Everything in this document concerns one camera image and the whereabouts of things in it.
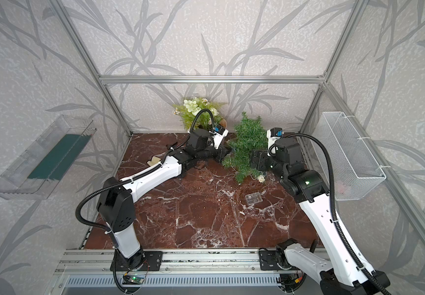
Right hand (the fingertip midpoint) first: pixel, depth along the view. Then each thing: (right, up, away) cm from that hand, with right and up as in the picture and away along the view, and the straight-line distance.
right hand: (258, 151), depth 69 cm
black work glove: (-54, -6, +37) cm, 65 cm away
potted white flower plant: (-30, +21, +21) cm, 42 cm away
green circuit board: (-49, -50, +2) cm, 70 cm away
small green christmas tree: (-1, +7, +10) cm, 12 cm away
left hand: (-10, 0, +12) cm, 15 cm away
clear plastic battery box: (+2, -24, +23) cm, 33 cm away
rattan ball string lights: (+4, -13, +14) cm, 19 cm away
